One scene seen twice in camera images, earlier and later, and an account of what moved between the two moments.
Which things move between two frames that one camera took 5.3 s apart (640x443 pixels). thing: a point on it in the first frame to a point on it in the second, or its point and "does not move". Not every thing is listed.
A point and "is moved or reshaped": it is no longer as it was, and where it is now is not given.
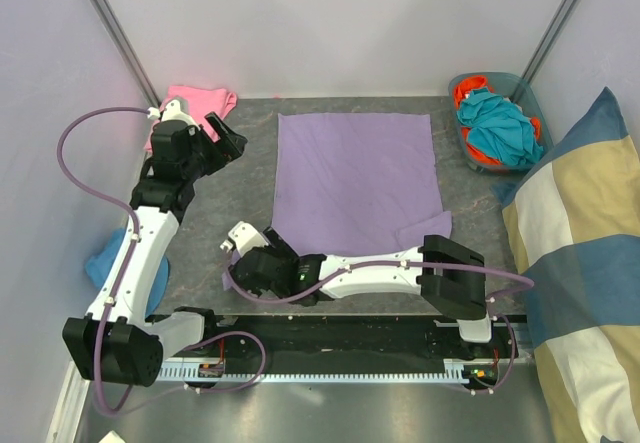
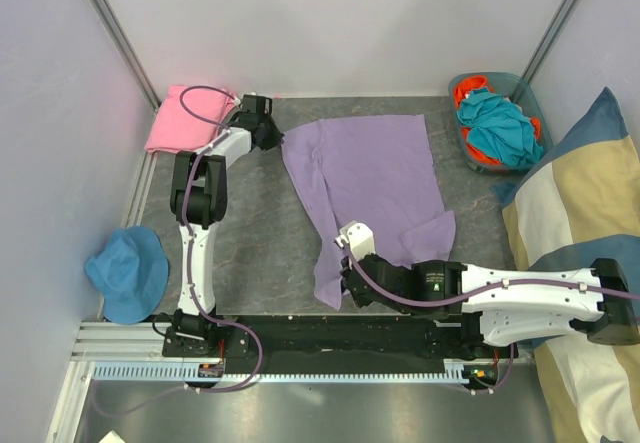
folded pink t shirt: (201, 102) does not move
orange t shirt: (461, 92) does not move
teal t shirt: (498, 128) does not move
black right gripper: (278, 246) to (345, 265)
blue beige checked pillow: (574, 223) does not move
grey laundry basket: (502, 123) does not move
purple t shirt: (354, 183) is moved or reshaped
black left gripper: (228, 148) to (277, 138)
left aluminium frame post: (117, 32) does not move
